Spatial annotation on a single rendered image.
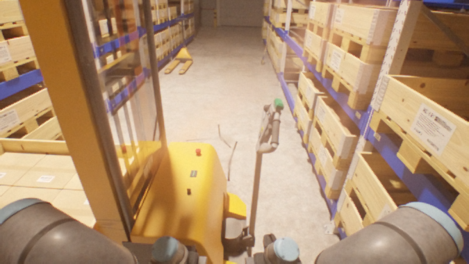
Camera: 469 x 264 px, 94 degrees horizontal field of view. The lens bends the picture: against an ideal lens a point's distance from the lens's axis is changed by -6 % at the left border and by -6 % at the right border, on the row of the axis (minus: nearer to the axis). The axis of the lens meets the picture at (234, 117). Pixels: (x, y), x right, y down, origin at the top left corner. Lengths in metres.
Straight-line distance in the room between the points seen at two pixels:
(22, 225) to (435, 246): 0.68
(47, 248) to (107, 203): 0.80
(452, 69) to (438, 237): 1.74
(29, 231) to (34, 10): 0.66
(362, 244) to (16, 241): 0.55
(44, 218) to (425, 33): 2.01
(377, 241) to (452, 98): 1.53
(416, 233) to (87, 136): 1.01
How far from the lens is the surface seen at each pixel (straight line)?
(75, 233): 0.48
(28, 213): 0.54
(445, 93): 1.87
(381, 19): 1.78
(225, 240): 1.79
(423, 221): 0.54
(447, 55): 2.12
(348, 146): 2.05
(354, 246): 0.48
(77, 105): 0.99
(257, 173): 1.41
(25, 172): 2.23
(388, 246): 0.47
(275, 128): 1.12
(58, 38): 0.93
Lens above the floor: 1.90
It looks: 28 degrees down
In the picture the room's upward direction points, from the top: 2 degrees clockwise
